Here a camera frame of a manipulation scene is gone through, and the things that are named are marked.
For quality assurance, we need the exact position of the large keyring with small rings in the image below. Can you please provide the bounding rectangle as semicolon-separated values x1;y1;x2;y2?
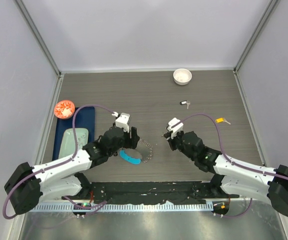
118;138;153;165

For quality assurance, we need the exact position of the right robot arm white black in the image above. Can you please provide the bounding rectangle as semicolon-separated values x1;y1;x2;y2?
163;131;288;217

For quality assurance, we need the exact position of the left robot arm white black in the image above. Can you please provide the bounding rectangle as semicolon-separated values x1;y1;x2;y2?
2;125;140;216

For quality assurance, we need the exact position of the dark blue tray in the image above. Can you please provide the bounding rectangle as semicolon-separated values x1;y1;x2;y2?
52;107;95;161

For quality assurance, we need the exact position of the key with yellow tag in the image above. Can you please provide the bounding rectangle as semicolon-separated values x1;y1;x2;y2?
215;117;231;125

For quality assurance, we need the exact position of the key with black tag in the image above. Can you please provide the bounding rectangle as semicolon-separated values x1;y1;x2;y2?
180;100;191;109

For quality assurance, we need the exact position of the pale green rectangular plate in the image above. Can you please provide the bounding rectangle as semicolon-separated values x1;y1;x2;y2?
58;128;89;159

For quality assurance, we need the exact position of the orange patterned bowl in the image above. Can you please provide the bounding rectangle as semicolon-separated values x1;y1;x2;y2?
53;100;75;120

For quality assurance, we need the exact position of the white bowl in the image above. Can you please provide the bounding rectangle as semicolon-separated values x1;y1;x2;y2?
173;68;192;86

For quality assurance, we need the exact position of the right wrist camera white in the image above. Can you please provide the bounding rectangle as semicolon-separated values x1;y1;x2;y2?
166;117;184;139

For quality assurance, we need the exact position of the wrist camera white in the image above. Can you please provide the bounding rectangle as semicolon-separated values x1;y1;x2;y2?
166;117;184;139
111;111;130;133

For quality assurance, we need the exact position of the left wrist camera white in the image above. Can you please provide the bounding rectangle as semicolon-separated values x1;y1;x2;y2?
111;111;130;133

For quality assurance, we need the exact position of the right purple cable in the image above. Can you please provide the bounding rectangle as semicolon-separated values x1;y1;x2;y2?
181;113;288;218

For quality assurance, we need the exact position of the purple cable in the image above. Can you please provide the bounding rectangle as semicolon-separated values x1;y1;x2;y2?
181;113;288;218
3;104;117;220

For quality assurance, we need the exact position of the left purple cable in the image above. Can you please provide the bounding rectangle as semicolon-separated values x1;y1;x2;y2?
3;104;117;220

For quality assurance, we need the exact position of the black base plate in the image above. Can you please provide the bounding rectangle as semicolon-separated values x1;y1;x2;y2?
66;181;239;205

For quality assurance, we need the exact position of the slotted cable duct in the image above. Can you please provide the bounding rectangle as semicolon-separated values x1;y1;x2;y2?
30;201;213;213

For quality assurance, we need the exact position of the left aluminium corner post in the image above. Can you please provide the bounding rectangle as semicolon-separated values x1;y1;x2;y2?
13;0;61;77

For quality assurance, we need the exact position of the aluminium corner post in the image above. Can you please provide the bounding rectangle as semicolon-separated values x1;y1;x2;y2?
233;0;280;74
13;0;61;77

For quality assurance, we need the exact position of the right aluminium corner post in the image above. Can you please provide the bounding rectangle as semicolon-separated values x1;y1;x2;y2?
233;0;280;74

